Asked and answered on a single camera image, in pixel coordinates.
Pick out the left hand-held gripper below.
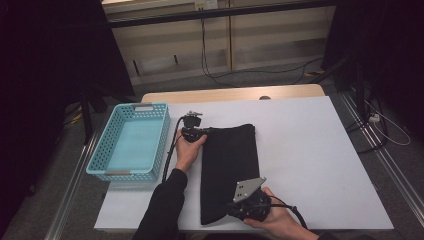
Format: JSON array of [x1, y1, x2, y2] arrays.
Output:
[[181, 111, 209, 144]]

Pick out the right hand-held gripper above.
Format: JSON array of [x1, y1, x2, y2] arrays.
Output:
[[227, 176, 273, 223]]

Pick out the black garment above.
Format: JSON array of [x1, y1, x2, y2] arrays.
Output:
[[199, 123, 261, 226]]

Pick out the light blue plastic basket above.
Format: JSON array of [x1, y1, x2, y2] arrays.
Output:
[[85, 102, 172, 184]]

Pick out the person's left hand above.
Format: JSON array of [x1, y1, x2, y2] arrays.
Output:
[[174, 129, 208, 174]]

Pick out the person's right hand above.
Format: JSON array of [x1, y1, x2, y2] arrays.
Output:
[[244, 186, 320, 240]]

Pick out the wooden table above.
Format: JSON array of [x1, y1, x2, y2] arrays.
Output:
[[141, 83, 326, 104]]

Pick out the black stand leg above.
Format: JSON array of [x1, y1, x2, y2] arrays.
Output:
[[79, 89, 111, 146]]

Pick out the black horizontal bar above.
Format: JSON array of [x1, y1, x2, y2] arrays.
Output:
[[108, 0, 338, 29]]

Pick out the beige shelf cabinet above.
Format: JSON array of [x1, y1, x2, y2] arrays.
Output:
[[101, 0, 336, 86]]

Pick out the large black curtain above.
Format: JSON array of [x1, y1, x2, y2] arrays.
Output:
[[0, 0, 136, 231]]

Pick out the black curtain with stand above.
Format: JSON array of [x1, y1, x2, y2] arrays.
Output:
[[313, 0, 424, 141]]

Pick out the left hand-held gripper black cable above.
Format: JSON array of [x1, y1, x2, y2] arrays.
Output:
[[161, 116, 186, 184]]

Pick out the hand-held gripper black cable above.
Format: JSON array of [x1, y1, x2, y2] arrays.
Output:
[[268, 202, 309, 230], [161, 116, 186, 184]]

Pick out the right hand-held gripper black cable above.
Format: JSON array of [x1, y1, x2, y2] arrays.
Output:
[[268, 202, 309, 230]]

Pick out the long black hanging cable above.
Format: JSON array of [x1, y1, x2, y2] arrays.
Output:
[[199, 18, 324, 88]]

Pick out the white wall socket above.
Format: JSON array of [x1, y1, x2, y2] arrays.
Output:
[[194, 0, 219, 11]]

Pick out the metal floor rail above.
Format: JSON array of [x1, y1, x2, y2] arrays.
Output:
[[44, 131, 101, 240], [339, 91, 424, 228]]

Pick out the black floor cables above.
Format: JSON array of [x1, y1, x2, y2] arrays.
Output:
[[344, 89, 390, 154]]

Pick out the thin white cable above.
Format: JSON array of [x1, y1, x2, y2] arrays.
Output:
[[364, 99, 412, 147]]

